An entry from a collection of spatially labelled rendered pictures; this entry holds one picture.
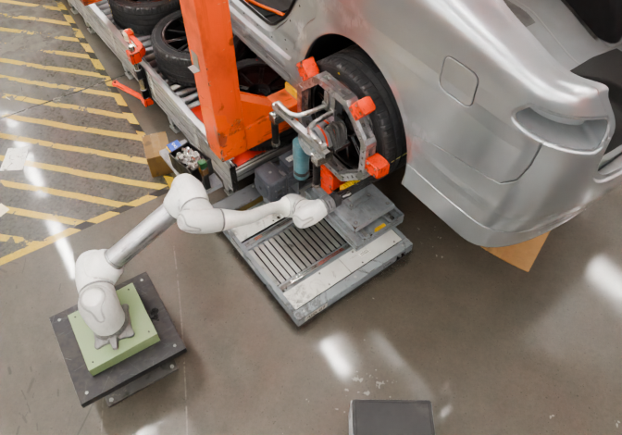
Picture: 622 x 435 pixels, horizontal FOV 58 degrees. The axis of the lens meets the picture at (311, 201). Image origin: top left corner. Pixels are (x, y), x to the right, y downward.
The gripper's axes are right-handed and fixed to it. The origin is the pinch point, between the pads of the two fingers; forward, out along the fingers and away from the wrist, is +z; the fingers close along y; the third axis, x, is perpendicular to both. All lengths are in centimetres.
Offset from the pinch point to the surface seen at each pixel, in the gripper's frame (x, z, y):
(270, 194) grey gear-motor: 9, -28, -54
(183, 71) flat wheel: 98, -18, -132
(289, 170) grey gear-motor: 16, -13, -50
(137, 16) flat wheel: 153, -16, -181
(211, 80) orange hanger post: 77, -43, -14
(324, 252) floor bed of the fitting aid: -36, -14, -52
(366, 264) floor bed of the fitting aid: -51, 0, -37
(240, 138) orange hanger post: 45, -33, -45
